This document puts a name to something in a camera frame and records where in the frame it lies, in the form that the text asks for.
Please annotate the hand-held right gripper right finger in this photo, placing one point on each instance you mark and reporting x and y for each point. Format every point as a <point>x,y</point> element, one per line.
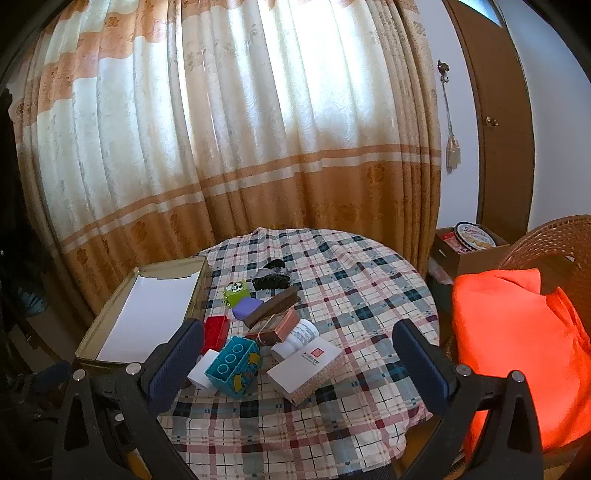
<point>427,364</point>

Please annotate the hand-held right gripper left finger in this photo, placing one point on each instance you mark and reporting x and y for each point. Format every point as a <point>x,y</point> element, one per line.
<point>178,357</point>

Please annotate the small white box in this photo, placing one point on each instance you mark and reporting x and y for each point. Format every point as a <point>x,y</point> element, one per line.
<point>202,373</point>

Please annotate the red toy block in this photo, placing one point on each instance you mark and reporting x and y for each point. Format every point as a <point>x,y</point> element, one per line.
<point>216,330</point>

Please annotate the teal toy block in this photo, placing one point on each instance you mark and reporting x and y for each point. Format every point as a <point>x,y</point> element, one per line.
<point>231,364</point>

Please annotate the gold box with white lining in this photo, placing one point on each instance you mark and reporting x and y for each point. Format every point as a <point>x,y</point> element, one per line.
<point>147,300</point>

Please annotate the small purple box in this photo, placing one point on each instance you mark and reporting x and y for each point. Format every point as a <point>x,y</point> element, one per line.
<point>246,308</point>

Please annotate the green toy block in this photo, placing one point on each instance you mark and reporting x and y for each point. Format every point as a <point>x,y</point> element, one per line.
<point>237,295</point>

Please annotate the long dark brown box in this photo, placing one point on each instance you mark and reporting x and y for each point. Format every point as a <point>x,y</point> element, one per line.
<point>279,303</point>

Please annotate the white box with red label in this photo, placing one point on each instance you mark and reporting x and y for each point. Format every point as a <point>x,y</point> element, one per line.
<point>304,369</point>

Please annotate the black hair claw clip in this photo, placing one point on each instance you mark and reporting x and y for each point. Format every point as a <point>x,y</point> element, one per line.
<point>271,278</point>

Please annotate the white jar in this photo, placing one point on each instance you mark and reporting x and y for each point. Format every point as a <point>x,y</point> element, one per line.
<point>299,336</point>

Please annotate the orange cloth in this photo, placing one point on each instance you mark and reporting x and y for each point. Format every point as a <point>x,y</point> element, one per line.
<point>508,332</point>

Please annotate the plaid tablecloth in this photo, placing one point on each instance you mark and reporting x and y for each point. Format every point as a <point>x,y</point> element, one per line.
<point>364,295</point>

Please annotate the cardboard box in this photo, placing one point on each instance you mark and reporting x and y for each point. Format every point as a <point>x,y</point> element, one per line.
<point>475,262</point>

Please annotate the red packet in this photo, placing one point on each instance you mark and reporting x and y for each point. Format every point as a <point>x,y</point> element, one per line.
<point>455,242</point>

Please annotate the round cookie tin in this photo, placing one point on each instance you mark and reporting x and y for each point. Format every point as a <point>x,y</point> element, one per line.
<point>475,235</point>

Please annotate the brown wicker chair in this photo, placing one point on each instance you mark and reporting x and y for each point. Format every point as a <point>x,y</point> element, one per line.
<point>554,240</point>

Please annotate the cream and orange curtain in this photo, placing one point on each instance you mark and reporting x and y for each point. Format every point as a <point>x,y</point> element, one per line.
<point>184,115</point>

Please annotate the brass door knob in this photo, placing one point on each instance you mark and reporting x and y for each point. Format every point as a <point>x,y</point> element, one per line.
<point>491,121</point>

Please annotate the brown wooden door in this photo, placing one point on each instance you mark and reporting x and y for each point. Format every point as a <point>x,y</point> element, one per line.
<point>498,92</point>

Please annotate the transom window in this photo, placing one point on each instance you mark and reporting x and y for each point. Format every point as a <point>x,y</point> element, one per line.
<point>497,11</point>

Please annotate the metal wall hook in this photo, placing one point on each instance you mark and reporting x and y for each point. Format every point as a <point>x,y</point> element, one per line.
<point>442,69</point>

